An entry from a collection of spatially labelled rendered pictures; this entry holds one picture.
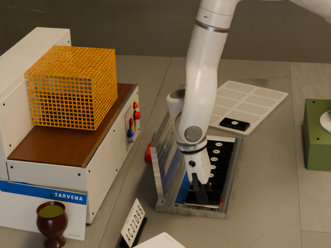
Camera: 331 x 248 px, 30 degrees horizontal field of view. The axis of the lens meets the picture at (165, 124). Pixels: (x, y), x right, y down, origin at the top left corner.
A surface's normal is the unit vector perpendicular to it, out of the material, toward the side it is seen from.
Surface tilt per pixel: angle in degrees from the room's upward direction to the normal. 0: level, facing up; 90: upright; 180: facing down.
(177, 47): 90
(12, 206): 69
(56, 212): 0
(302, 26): 90
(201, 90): 46
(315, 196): 0
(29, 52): 0
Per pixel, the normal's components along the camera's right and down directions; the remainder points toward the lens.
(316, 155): -0.15, 0.46
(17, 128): 0.98, 0.08
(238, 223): -0.01, -0.88
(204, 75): 0.27, -0.31
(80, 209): -0.27, 0.10
